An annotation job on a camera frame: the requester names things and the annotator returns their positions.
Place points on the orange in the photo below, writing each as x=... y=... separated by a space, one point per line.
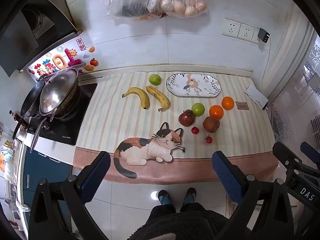
x=216 y=112
x=227 y=103

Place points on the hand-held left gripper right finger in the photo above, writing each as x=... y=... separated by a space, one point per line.
x=226 y=177

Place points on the black induction cooktop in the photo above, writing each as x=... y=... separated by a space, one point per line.
x=62 y=130

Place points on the white wall socket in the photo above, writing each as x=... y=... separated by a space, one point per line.
x=231 y=28
x=246 y=32

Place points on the oval floral ceramic plate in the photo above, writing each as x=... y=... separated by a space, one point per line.
x=193 y=85

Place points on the black range hood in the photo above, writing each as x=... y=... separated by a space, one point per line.
x=37 y=30

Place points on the yellow banana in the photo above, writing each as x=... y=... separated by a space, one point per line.
x=158 y=97
x=141 y=96

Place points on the dark sauce bottle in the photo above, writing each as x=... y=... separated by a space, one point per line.
x=18 y=122

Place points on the window with patterned film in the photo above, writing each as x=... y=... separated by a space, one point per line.
x=308 y=67

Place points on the green apple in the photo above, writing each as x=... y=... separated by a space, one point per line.
x=154 y=79
x=198 y=109

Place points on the brownish red apple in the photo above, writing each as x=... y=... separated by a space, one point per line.
x=211 y=124

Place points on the blue slipper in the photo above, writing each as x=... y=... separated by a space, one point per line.
x=190 y=196
x=165 y=197

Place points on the blue cabinet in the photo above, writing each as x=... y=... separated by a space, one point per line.
x=42 y=175

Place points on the black plug charger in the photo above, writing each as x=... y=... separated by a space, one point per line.
x=263 y=35

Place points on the dark red apple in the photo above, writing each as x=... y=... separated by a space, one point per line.
x=186 y=118

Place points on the person legs with slippers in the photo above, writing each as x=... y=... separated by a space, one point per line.
x=180 y=222

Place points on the festive wall stickers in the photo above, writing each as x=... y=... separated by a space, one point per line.
x=60 y=62

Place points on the white folded paper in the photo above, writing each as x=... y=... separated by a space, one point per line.
x=256 y=95

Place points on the steel wok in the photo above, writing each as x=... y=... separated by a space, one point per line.
x=72 y=102

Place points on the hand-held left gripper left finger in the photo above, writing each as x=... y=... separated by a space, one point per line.
x=96 y=177

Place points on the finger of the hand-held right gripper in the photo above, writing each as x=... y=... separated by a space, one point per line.
x=285 y=155
x=308 y=150

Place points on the cherry tomato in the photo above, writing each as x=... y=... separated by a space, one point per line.
x=208 y=139
x=195 y=130

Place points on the clear plastic bag dark contents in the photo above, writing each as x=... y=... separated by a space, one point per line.
x=130 y=2

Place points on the black frying pan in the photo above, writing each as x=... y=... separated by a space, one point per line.
x=31 y=100

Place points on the striped cat print mat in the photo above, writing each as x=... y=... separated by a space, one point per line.
x=112 y=125

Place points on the brown card label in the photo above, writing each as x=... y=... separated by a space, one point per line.
x=242 y=105

